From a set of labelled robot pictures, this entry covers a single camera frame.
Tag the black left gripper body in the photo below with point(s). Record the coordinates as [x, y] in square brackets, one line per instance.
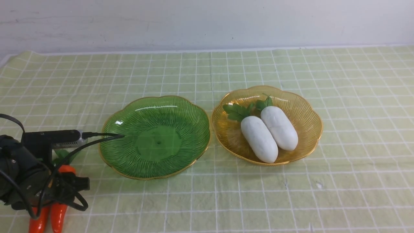
[66, 187]

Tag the orange toy carrot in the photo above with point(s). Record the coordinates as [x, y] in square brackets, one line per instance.
[39, 225]
[57, 210]

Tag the white toy radish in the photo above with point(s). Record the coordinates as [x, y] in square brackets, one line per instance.
[254, 131]
[277, 122]

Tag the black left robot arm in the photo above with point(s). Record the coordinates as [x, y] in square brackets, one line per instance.
[35, 171]

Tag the green glass plate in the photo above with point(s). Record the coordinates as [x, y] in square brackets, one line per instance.
[162, 136]

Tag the amber glass plate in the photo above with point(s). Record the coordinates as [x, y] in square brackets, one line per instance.
[305, 120]

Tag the green checked tablecloth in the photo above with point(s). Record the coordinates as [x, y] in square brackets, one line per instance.
[359, 179]

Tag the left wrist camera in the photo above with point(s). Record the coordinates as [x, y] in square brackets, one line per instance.
[41, 144]

